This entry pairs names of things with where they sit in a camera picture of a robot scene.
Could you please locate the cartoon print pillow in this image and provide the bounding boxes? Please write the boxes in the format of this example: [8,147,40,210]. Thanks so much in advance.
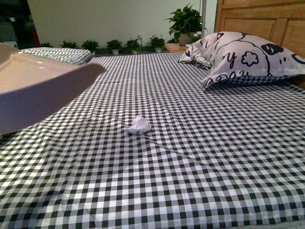
[178,31,305,89]

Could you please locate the large potted green plant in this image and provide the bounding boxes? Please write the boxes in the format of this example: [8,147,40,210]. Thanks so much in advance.
[166,4,203,46]

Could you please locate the folded gingham quilt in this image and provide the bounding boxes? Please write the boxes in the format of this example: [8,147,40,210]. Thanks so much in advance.
[21,47,92,65]

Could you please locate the wooden bed headboard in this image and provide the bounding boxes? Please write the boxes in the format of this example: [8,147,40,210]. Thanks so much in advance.
[215,0,305,58]

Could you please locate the crumpled white paper ball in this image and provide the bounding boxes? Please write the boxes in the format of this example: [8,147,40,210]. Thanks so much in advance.
[125,115,152,134]

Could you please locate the white floor lamp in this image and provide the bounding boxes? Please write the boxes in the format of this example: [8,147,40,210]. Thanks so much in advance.
[200,0,207,38]

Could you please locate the small wooden side table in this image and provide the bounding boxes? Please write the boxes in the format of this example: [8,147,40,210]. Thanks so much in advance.
[165,43,188,52]

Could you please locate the black white gingham bedsheet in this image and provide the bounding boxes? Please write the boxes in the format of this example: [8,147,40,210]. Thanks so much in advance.
[0,53,305,229]

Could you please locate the beige plastic dustpan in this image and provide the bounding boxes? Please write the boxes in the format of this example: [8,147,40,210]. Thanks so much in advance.
[0,43,106,135]

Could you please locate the small potted plant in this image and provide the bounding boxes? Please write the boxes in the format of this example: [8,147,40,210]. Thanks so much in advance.
[40,42,53,48]
[150,35,165,53]
[59,40,79,49]
[106,40,122,55]
[81,40,100,55]
[125,39,141,54]

